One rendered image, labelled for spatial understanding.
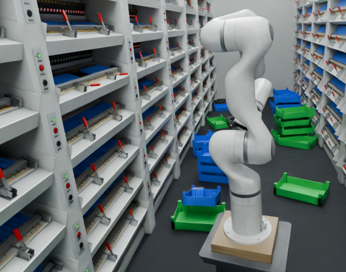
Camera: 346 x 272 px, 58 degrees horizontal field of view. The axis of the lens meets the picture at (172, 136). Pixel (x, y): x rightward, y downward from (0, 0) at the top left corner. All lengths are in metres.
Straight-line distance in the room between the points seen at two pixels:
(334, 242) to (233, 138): 0.98
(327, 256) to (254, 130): 0.92
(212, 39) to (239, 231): 0.73
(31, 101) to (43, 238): 0.41
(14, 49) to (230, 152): 0.73
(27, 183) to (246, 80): 0.72
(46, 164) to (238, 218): 0.72
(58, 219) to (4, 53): 0.53
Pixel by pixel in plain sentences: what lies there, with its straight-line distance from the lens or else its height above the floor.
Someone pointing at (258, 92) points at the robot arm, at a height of 0.83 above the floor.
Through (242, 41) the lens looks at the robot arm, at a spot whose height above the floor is 1.06.
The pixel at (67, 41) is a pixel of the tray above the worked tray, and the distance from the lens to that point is 1.12.
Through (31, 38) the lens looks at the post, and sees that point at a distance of 0.97.
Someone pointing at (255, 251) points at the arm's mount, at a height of 0.32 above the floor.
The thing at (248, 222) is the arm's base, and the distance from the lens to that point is 1.25.
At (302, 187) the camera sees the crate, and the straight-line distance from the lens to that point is 2.36.
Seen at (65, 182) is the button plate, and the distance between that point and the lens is 1.06.
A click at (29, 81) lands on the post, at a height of 1.01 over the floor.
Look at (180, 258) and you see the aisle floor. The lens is 1.72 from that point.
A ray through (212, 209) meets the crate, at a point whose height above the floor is 0.02.
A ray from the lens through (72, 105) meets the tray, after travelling 1.11.
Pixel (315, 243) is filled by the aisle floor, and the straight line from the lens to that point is 1.86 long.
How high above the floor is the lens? 1.10
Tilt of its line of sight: 18 degrees down
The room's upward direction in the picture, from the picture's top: 6 degrees counter-clockwise
